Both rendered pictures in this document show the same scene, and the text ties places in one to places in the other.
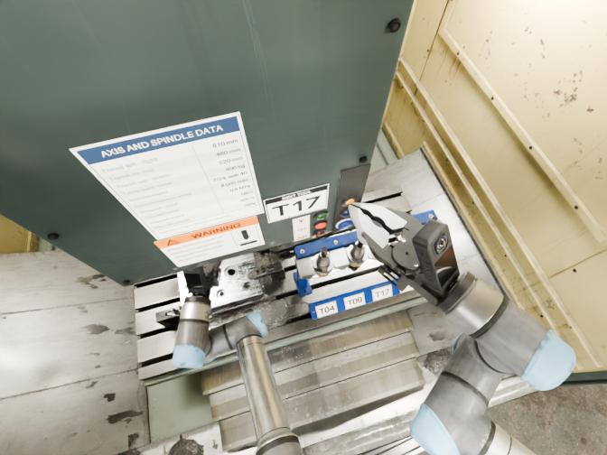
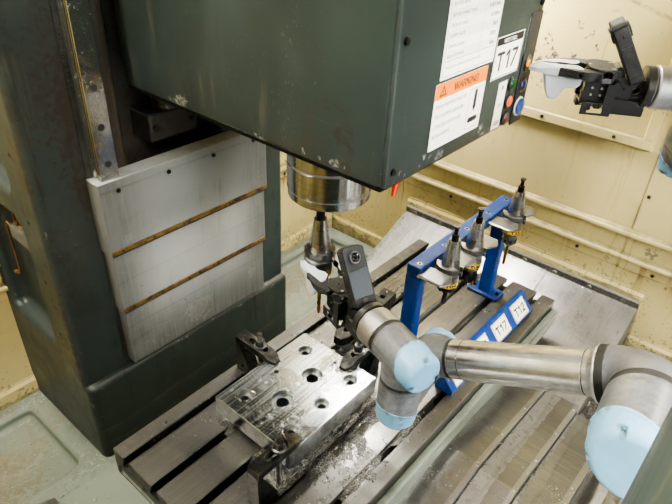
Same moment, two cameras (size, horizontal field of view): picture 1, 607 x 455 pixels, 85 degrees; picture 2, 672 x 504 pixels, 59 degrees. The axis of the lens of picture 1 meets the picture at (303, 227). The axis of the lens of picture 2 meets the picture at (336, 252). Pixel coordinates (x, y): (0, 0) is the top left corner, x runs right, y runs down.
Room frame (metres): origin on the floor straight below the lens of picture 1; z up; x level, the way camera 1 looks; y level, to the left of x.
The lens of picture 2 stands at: (-0.40, 0.83, 2.00)
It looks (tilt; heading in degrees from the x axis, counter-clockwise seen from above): 34 degrees down; 324
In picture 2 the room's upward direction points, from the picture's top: 3 degrees clockwise
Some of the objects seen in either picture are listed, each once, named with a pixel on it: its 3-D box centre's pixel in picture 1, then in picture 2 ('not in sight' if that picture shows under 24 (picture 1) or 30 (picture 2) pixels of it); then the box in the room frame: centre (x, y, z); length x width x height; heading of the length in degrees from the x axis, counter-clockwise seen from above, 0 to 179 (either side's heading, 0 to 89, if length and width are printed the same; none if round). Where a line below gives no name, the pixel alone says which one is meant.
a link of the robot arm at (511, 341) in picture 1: (518, 342); not in sight; (0.06, -0.30, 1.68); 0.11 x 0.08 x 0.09; 44
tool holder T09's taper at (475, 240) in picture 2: (359, 248); (476, 233); (0.38, -0.16, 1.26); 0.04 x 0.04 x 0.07
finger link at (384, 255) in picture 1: (387, 247); (584, 73); (0.20, -0.13, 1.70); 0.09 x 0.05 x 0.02; 44
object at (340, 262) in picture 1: (340, 259); (461, 258); (0.37, -0.11, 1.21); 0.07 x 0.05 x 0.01; 14
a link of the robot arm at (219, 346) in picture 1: (208, 345); (402, 390); (0.13, 0.28, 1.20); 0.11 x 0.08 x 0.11; 111
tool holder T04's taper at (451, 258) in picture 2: (323, 258); (452, 251); (0.36, -0.06, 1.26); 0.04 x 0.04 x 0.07
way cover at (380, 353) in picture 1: (316, 375); (493, 497); (0.07, -0.03, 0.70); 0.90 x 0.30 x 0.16; 104
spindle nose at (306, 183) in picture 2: not in sight; (330, 163); (0.41, 0.26, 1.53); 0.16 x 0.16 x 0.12
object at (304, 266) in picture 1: (305, 268); (437, 278); (0.34, 0.00, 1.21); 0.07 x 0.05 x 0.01; 14
